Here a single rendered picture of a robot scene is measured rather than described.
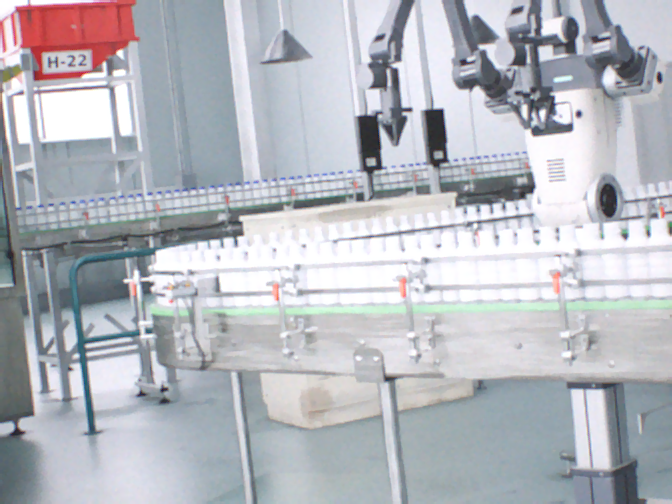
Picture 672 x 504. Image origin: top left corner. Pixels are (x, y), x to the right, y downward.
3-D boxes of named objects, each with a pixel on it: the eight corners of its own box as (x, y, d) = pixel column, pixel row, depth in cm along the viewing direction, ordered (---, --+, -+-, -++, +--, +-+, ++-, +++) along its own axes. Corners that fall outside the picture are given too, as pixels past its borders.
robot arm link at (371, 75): (401, 40, 352) (376, 47, 358) (372, 39, 343) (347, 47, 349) (408, 85, 352) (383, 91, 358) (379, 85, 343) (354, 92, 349)
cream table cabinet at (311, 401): (423, 386, 833) (402, 196, 827) (478, 395, 778) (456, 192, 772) (261, 418, 783) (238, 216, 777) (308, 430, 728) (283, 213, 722)
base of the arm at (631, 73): (623, 51, 364) (615, 89, 360) (607, 36, 359) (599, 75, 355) (651, 46, 358) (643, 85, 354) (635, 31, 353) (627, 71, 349)
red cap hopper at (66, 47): (61, 401, 943) (13, 4, 929) (35, 392, 1007) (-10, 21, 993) (182, 380, 986) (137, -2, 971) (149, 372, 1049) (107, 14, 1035)
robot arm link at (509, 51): (540, 13, 320) (511, 21, 326) (513, 11, 312) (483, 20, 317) (549, 62, 320) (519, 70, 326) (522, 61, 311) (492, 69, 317)
